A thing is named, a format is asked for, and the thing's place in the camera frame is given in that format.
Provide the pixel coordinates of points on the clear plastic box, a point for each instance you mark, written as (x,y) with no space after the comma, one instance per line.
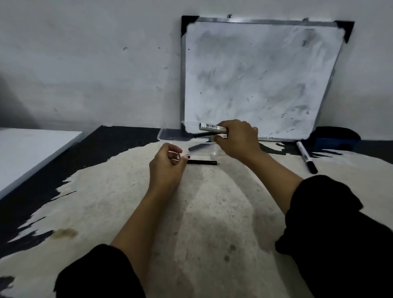
(172,134)

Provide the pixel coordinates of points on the black right sleeve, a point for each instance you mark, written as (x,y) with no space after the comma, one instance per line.
(334,239)

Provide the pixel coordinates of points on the white marker with black cap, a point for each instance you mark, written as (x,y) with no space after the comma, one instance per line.
(201,161)
(306,157)

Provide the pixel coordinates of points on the dark grey marker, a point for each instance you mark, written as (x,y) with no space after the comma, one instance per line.
(199,146)

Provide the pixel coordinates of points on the white marker with striped label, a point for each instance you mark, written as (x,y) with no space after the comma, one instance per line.
(212,127)

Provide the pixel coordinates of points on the white panel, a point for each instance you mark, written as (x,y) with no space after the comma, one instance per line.
(27,153)

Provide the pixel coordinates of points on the person's right fingers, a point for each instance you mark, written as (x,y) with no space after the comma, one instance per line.
(234,127)

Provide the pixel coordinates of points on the person's right forearm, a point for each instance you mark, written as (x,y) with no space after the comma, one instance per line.
(273,178)

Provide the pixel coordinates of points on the person's left forearm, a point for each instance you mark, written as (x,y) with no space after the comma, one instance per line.
(142,221)

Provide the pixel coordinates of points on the black sleeve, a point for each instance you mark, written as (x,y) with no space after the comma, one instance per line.
(98,273)
(334,239)

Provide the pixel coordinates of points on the person's right hand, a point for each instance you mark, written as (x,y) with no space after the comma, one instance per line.
(242,141)

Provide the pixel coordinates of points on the smudged whiteboard with metal frame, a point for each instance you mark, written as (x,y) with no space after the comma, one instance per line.
(261,76)

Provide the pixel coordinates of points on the blue whiteboard eraser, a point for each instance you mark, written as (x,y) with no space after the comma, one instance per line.
(336,138)

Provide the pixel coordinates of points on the person's left hand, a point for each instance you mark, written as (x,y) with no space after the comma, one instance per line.
(162,172)

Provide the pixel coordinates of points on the black left sleeve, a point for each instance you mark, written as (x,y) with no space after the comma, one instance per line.
(98,273)

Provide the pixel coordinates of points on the person's left fingers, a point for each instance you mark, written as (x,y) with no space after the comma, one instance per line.
(175,152)

